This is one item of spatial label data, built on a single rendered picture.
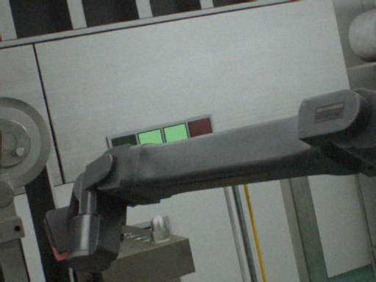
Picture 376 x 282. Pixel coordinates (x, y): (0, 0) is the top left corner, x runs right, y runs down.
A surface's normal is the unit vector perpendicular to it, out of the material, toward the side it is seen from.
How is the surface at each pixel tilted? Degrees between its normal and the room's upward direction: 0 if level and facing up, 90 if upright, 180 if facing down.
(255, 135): 56
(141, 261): 90
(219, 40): 90
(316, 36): 90
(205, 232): 90
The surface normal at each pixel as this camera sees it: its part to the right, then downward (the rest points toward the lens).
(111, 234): 0.68, -0.32
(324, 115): -0.73, -0.35
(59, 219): 0.23, -0.51
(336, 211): 0.39, -0.04
